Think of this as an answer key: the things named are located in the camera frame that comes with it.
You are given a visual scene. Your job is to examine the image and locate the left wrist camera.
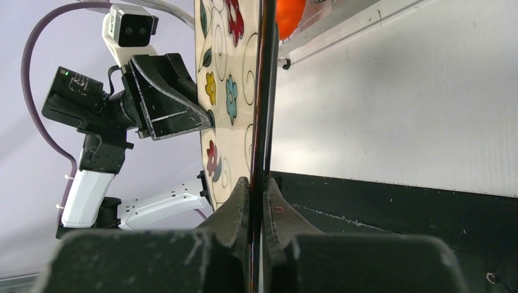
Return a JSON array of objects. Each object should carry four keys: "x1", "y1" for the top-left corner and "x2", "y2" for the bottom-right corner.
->
[{"x1": 102, "y1": 4, "x2": 158, "y2": 67}]

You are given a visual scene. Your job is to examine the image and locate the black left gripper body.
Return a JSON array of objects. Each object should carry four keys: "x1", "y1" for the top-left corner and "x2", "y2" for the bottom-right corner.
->
[{"x1": 107, "y1": 65, "x2": 150, "y2": 139}]

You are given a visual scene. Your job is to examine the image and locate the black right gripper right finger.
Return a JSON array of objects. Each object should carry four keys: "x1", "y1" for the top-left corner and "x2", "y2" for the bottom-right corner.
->
[{"x1": 263, "y1": 178, "x2": 469, "y2": 292}]

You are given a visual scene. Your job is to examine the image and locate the square floral plate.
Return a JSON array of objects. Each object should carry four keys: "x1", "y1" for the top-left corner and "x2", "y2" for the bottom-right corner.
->
[{"x1": 194, "y1": 1, "x2": 279, "y2": 292}]

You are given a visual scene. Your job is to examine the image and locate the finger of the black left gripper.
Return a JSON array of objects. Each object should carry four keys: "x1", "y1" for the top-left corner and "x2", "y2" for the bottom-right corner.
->
[{"x1": 129, "y1": 53, "x2": 214, "y2": 140}]

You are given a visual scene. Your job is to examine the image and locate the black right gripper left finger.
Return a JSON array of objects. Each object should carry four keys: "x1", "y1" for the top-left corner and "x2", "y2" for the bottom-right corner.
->
[{"x1": 32, "y1": 177, "x2": 249, "y2": 292}]

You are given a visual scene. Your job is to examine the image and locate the orange plastic bowl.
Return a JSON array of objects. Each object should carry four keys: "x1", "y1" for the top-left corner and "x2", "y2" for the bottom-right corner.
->
[{"x1": 276, "y1": 0, "x2": 307, "y2": 40}]

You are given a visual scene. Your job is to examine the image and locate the stainless steel dish rack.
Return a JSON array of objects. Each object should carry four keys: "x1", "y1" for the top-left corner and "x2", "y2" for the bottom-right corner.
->
[{"x1": 278, "y1": 1, "x2": 435, "y2": 72}]

